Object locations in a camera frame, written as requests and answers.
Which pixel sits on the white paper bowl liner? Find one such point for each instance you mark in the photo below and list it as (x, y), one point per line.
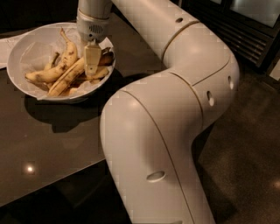
(104, 44)

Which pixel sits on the curved spotted yellow banana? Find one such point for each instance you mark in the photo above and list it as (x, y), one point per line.
(68, 58)

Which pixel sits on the dark cabinets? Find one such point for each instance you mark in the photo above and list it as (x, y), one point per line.
(23, 14)

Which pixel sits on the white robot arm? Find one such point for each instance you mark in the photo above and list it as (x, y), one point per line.
(148, 127)

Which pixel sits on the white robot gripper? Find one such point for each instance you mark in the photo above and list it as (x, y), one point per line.
(91, 28)

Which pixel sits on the dark slatted appliance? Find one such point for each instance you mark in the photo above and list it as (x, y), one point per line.
(251, 28)

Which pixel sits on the white bowl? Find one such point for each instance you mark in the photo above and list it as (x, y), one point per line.
(33, 51)

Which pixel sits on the small green-stemmed banana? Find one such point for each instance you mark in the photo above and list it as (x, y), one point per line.
(51, 64)

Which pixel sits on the long yellow banana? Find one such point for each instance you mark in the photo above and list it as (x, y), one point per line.
(64, 81)

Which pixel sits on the brownish banana at rim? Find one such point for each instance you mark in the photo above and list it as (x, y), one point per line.
(107, 57)

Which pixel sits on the white paper sheet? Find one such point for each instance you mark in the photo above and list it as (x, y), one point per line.
(7, 42)

